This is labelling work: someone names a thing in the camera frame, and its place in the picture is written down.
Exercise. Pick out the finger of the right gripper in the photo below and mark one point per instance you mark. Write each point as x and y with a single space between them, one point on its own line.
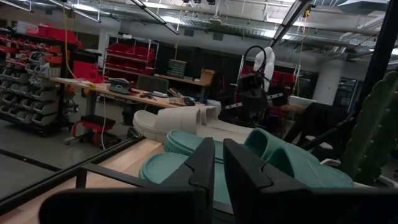
251 105
262 105

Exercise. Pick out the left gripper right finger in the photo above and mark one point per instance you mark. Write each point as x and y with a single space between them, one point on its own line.
258 199

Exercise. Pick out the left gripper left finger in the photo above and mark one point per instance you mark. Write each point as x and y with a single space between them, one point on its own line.
174 199

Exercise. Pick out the light grey slide sandal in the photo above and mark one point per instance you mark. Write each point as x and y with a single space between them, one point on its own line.
174 121
210 115

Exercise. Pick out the green rubber slide sandal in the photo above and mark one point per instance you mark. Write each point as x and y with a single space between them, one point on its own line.
186 143
295 174

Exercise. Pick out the cardboard box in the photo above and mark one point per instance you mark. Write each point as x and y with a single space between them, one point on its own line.
207 76

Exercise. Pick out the white moulded object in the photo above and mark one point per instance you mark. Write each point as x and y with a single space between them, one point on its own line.
264 62

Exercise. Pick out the white hexagonal plant pot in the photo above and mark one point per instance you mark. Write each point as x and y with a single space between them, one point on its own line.
329 161

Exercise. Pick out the red and black cart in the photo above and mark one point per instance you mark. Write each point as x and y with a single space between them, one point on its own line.
93 124

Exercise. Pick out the wooden workbench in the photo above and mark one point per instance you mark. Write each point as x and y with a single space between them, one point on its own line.
124 95

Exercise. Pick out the green cactus plant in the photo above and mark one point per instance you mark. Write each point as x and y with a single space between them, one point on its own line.
373 130

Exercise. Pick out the grey benchtop device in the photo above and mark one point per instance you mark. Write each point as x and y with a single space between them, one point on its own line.
118 86

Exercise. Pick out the storage rack with bins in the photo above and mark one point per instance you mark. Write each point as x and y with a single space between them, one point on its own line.
31 77

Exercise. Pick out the wooden shelf with black frame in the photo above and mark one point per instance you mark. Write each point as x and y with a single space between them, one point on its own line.
124 158

